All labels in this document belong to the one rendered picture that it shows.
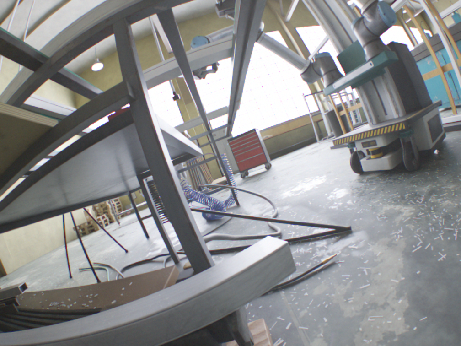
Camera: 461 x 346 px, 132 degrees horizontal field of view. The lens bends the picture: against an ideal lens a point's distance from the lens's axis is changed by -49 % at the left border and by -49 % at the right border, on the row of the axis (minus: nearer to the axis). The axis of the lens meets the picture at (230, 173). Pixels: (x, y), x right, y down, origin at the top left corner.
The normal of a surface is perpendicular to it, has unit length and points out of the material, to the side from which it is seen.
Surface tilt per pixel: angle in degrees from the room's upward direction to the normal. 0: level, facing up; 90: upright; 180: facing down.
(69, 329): 0
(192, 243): 90
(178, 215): 90
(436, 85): 90
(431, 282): 0
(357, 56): 90
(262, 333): 0
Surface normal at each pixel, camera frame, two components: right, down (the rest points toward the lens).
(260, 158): -0.30, 0.16
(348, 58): -0.91, 0.37
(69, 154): 0.04, 0.03
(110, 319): -0.36, -0.93
